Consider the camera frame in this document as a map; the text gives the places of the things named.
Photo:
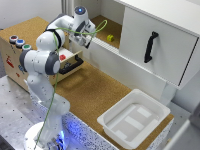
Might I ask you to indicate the wooden drawer box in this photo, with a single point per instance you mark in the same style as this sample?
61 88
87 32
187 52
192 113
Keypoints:
30 28

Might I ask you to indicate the white plastic box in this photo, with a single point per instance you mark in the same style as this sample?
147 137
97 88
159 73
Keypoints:
133 120

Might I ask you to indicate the yellow block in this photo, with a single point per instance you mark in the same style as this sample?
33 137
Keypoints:
110 38

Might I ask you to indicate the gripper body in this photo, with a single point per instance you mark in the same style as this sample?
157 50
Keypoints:
80 38

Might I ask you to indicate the green button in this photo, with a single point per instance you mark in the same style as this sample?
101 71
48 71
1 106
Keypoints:
26 47

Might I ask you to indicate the red button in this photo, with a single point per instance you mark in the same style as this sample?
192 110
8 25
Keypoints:
13 38

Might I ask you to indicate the wooden drawer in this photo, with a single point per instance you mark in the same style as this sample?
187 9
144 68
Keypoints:
72 55

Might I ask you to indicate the blue button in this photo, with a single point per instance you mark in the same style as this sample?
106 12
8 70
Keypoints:
20 42

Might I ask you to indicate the white sliding door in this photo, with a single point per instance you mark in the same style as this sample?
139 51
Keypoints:
166 40

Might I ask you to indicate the white cabinet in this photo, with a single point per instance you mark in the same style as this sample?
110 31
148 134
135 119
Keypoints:
110 63

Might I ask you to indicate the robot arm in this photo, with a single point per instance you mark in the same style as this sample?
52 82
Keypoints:
41 63

